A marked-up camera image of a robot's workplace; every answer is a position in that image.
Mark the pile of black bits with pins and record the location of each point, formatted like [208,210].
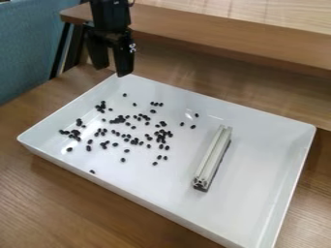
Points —
[125,130]

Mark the white tray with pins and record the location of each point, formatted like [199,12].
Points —
[224,193]

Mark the silver metal bar tool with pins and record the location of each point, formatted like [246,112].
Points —
[213,158]

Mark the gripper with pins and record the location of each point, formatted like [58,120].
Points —
[109,16]

